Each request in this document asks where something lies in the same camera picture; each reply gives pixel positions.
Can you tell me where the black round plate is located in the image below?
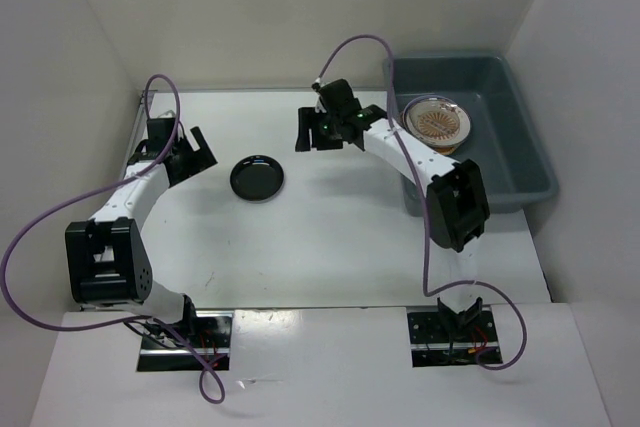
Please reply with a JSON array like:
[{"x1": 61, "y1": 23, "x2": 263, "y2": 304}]
[{"x1": 229, "y1": 155, "x2": 285, "y2": 202}]

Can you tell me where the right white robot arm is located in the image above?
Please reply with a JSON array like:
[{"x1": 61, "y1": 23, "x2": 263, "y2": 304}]
[{"x1": 295, "y1": 79, "x2": 490, "y2": 340}]

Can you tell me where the clear smoky square dish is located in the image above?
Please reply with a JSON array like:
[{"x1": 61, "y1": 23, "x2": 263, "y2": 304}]
[{"x1": 407, "y1": 98, "x2": 466, "y2": 130}]

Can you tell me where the grey plastic bin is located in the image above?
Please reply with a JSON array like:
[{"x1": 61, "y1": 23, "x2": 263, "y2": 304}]
[{"x1": 383, "y1": 51, "x2": 558, "y2": 214}]

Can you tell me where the woven bamboo pattern tray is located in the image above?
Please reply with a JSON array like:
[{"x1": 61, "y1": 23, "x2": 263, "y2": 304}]
[{"x1": 403, "y1": 114, "x2": 460, "y2": 155}]

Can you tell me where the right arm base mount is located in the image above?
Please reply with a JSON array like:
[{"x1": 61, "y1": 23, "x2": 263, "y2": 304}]
[{"x1": 406, "y1": 297, "x2": 503, "y2": 368}]

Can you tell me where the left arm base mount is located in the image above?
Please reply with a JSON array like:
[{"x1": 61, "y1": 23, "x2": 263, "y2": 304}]
[{"x1": 125, "y1": 310, "x2": 234, "y2": 373}]

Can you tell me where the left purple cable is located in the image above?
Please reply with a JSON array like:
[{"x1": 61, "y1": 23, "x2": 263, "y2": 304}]
[{"x1": 0, "y1": 74, "x2": 224, "y2": 403}]

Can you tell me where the orange patterned round plate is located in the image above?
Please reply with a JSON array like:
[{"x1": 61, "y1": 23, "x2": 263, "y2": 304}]
[{"x1": 401, "y1": 94, "x2": 472, "y2": 151}]

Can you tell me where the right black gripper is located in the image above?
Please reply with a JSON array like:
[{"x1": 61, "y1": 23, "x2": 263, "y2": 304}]
[{"x1": 294, "y1": 106, "x2": 343, "y2": 152}]

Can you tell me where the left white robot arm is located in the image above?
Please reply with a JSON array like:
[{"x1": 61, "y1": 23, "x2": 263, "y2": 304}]
[{"x1": 65, "y1": 117, "x2": 217, "y2": 347}]

